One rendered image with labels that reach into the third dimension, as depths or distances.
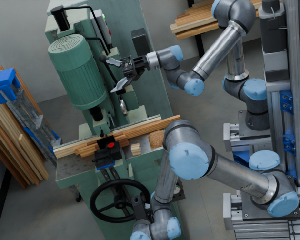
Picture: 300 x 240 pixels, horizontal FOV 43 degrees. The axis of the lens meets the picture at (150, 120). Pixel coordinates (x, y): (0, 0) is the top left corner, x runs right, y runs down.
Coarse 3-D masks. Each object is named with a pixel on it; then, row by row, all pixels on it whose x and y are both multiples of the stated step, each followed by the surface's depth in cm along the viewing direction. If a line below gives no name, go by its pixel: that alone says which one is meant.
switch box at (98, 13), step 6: (90, 12) 199; (96, 12) 196; (90, 18) 192; (96, 18) 192; (102, 18) 193; (96, 24) 194; (102, 24) 194; (96, 30) 196; (102, 30) 196; (108, 30) 203; (108, 36) 198; (108, 42) 200
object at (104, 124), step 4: (104, 108) 201; (104, 112) 198; (104, 116) 195; (100, 120) 193; (104, 120) 192; (108, 120) 200; (96, 124) 191; (100, 124) 191; (104, 124) 191; (108, 124) 196; (96, 128) 191; (100, 128) 192; (104, 128) 192; (108, 128) 193; (96, 132) 193; (100, 132) 193; (104, 132) 194; (108, 132) 194
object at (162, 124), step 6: (162, 120) 201; (168, 120) 200; (144, 126) 201; (150, 126) 201; (156, 126) 201; (162, 126) 202; (126, 132) 201; (132, 132) 201; (138, 132) 202; (144, 132) 202; (84, 144) 203; (78, 150) 203
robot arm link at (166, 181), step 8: (176, 120) 130; (184, 120) 129; (168, 128) 129; (168, 160) 139; (160, 168) 144; (168, 168) 140; (160, 176) 145; (168, 176) 143; (176, 176) 144; (160, 184) 146; (168, 184) 145; (160, 192) 148; (168, 192) 147; (152, 200) 156; (160, 200) 150; (168, 200) 151; (152, 208) 155; (160, 208) 151; (168, 208) 151
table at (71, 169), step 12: (144, 144) 196; (72, 156) 204; (132, 156) 191; (144, 156) 191; (156, 156) 192; (60, 168) 199; (72, 168) 197; (84, 168) 194; (132, 168) 192; (60, 180) 192; (72, 180) 194; (84, 180) 195
